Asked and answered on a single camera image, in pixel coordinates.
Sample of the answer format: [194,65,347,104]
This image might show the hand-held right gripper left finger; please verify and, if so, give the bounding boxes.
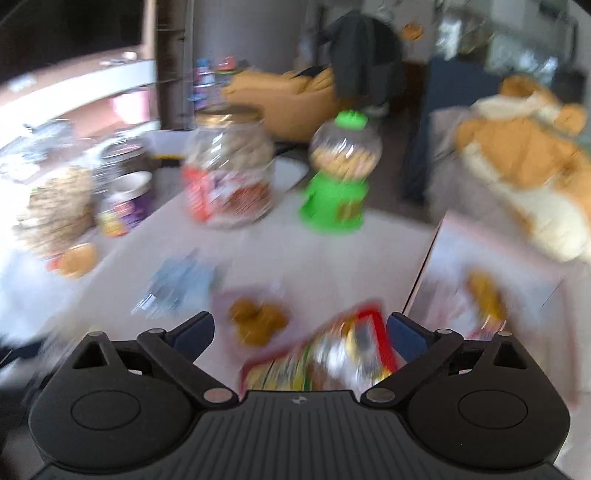
[69,311,235,409]

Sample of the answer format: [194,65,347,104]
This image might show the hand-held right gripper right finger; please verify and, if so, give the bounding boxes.
[360,311,529,409]

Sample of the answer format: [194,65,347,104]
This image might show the red-edged snack packet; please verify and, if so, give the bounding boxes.
[239,300,407,393]

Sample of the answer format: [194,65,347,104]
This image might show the pink cardboard box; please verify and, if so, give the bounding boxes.
[402,210,583,407]

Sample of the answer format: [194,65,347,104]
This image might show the blue and white snack packet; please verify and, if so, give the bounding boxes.
[131,251,220,319]

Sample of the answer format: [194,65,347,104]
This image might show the clear packet of olive balls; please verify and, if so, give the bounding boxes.
[215,286,296,349]

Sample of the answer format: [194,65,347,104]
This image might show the orange round snack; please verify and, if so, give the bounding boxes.
[51,242,99,279]

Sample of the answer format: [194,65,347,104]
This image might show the small jar with purple label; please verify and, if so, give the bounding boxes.
[97,172,155,238]

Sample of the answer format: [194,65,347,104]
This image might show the green candy dispenser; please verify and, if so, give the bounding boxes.
[299,110,383,236]

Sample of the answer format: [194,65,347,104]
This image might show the clear jar with red label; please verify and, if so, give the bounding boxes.
[181,106,276,230]

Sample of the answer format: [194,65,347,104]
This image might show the bag of round patterned crackers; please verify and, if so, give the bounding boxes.
[14,166,95,259]

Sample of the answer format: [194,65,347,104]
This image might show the dark glass jar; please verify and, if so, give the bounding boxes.
[95,138,148,185]

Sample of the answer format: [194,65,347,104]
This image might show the white plastic container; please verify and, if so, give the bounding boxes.
[150,129,195,169]

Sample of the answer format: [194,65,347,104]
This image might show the yellow and cream quilt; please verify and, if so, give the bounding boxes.
[455,74,591,264]

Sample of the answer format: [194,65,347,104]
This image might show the yellow armchair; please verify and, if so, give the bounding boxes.
[224,69,345,141]

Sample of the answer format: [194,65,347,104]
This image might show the colourful toy bottles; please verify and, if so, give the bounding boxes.
[193,56,237,100]

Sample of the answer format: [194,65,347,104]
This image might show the dark blue cabinet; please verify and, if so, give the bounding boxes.
[402,58,509,204]

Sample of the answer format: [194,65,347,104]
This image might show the shelf unit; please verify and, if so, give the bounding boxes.
[0,46,160,148]

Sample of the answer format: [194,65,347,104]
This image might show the dark hanging jacket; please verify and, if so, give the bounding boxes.
[330,10,404,109]

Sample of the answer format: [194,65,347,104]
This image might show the glass fish tank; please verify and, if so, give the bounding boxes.
[434,0,578,84]

